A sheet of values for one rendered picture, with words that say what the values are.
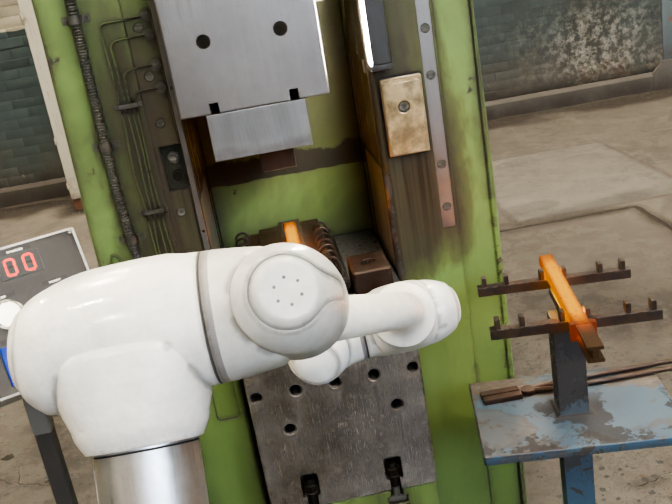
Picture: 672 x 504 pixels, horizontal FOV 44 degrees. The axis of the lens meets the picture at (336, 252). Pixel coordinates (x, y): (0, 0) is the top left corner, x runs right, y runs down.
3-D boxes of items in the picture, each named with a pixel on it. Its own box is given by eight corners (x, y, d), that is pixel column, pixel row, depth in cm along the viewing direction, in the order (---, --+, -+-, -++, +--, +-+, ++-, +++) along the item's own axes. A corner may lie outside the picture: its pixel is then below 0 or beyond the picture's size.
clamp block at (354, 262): (395, 294, 182) (391, 266, 180) (357, 301, 182) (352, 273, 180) (386, 275, 194) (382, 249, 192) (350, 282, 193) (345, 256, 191)
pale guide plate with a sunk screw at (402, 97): (430, 150, 186) (421, 73, 180) (390, 157, 185) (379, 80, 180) (428, 148, 188) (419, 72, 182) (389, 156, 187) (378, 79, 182)
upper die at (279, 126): (313, 144, 170) (305, 98, 167) (215, 162, 169) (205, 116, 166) (298, 112, 210) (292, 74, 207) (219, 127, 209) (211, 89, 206)
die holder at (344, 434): (437, 481, 191) (412, 302, 177) (273, 515, 189) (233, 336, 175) (394, 372, 244) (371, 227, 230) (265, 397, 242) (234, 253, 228)
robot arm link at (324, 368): (288, 360, 145) (362, 341, 146) (294, 404, 131) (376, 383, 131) (273, 304, 142) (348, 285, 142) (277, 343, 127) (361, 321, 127)
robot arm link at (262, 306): (337, 243, 92) (215, 265, 92) (336, 206, 74) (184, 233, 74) (359, 361, 90) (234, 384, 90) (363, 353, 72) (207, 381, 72)
